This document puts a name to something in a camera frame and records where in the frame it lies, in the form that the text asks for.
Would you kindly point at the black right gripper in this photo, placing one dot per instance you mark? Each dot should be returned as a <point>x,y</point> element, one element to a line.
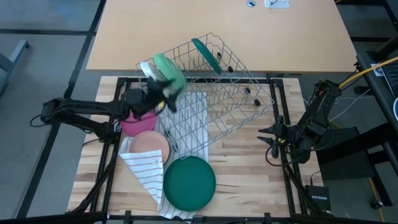
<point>287,137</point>

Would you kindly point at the white red-striped towel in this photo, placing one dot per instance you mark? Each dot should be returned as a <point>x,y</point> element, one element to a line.
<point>146,171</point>

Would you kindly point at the white power strip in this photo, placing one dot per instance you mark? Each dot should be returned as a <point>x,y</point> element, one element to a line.
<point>277,3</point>

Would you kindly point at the light wood desk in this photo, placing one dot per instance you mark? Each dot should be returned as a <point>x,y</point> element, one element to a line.
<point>280,37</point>

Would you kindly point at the black aluminium frame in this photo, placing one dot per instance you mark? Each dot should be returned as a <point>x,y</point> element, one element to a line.
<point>273,93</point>

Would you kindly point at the white plate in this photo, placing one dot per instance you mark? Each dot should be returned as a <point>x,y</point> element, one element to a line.
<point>147,70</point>

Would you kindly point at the black caster wheel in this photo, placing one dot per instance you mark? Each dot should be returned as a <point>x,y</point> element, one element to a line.
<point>377,204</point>

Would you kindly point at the light green plate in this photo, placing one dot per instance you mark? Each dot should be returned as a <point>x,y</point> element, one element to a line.
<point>169,70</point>

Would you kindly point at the black keyboard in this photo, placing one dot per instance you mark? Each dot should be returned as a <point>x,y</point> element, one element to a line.
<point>392,76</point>

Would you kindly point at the dark green plate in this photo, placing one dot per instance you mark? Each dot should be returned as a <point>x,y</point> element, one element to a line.
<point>206,56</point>
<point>189,183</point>

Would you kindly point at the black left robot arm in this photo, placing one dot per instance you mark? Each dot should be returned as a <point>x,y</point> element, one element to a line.
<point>87,105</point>

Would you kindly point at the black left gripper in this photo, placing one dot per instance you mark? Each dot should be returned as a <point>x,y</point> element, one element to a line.
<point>141,104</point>

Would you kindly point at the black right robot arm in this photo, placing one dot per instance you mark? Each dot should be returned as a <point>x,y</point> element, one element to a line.
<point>314,124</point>

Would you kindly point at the dark brown pole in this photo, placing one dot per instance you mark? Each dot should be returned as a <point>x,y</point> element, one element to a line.
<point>387,47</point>

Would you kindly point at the grey desk grommet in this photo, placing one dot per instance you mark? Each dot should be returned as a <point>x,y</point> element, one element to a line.
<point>251,3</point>

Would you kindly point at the black desk base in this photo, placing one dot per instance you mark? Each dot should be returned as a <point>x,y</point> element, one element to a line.
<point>342,149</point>

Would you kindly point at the grey metal bench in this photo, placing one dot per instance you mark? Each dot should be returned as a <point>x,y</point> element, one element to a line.
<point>15,53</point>

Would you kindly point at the salmon pink plate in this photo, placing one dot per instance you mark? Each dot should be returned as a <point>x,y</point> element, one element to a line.
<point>149,141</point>

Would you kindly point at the magenta plate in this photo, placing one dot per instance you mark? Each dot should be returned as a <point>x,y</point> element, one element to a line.
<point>140,127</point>

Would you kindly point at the black Netgear switch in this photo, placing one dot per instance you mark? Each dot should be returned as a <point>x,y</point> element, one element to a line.
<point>318,199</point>

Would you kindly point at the black side desk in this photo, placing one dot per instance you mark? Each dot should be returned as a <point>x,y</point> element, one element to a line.
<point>373,93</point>

